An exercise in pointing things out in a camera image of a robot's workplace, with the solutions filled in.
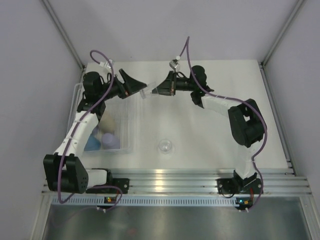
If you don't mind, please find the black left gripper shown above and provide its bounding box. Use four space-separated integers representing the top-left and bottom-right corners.
97 69 146 101

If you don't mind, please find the aluminium frame rail left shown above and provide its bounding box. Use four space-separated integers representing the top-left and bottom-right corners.
40 0 85 71

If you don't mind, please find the white wire dish rack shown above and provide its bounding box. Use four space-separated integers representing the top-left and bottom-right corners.
66 82 146 154

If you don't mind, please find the perforated blue cable duct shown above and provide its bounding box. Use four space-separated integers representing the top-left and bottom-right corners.
65 196 252 207

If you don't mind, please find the aluminium frame rail right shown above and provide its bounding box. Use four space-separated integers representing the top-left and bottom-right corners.
259 0 307 67

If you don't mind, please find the aluminium frame rail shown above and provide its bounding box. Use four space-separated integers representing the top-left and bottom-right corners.
40 0 85 71
259 0 307 67

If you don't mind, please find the beige plastic cup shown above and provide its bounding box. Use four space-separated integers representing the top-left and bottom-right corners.
98 111 116 133

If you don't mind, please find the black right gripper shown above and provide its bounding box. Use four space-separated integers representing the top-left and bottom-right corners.
152 71 196 97

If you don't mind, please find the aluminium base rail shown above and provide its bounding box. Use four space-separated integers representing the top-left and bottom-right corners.
41 167 312 198

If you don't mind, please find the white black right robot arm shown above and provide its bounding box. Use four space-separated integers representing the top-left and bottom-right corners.
151 65 266 198

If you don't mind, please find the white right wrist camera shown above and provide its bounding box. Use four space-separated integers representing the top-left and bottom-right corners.
169 55 181 73

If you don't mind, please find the blue plastic cup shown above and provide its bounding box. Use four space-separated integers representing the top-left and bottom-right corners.
84 134 101 152

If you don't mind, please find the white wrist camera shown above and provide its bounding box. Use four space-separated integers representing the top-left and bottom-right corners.
169 55 181 73
99 59 114 73

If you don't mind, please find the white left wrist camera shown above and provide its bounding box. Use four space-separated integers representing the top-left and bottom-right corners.
99 59 114 73

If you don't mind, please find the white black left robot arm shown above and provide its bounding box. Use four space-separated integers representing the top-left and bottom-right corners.
43 69 147 194

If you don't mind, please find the clear plastic cup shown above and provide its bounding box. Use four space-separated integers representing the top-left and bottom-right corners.
139 82 160 100
158 139 173 154

